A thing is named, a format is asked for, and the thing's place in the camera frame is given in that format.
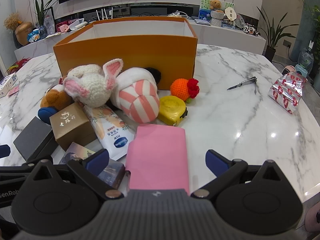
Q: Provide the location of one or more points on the orange cardboard box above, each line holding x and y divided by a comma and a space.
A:
168, 44

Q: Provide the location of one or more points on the green plant in blue vase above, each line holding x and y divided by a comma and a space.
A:
41, 13

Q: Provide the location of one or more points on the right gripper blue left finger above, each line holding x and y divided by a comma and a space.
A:
97, 162

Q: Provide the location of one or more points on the pink striped white plush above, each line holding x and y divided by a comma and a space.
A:
136, 95

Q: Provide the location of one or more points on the dark picture card box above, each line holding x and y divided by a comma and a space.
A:
110, 171

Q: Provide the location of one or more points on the red silver foil packet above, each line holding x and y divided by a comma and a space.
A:
288, 90

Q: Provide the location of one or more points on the orange crochet ball toy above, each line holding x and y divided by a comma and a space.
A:
186, 90

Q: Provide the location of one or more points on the bronze round vase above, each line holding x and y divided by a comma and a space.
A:
22, 32

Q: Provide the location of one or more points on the pink paper pad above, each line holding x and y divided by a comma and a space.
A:
157, 158

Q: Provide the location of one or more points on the silver nail clipper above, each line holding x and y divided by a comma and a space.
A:
243, 83

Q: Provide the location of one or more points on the small pink card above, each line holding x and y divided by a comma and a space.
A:
14, 90

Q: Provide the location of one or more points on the small brown teddy bear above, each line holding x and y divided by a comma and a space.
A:
215, 5

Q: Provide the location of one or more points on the yellow tape measure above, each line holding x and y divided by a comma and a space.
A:
172, 110

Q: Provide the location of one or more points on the white lotion tube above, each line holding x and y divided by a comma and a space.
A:
112, 132

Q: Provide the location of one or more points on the white wifi router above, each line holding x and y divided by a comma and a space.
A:
104, 14

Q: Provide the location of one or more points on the round paper fan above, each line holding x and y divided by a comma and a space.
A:
230, 15

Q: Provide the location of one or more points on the dark grey box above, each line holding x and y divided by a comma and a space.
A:
36, 140

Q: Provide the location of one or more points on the brown plush keychain doll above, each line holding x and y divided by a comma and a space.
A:
56, 97

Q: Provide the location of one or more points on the white blue small box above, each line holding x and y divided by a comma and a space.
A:
7, 83

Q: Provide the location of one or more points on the white crochet bunny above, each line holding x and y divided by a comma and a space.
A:
91, 84

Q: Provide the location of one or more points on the red feather duster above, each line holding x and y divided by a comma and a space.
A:
17, 66

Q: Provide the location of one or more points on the potted green plant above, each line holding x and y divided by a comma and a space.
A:
274, 32

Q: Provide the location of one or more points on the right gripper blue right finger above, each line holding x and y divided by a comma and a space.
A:
217, 163

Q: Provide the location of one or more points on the white tv console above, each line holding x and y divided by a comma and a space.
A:
206, 34

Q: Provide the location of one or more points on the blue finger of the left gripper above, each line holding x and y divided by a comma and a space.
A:
5, 151
44, 114

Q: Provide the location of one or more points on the brown gift box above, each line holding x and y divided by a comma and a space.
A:
72, 125

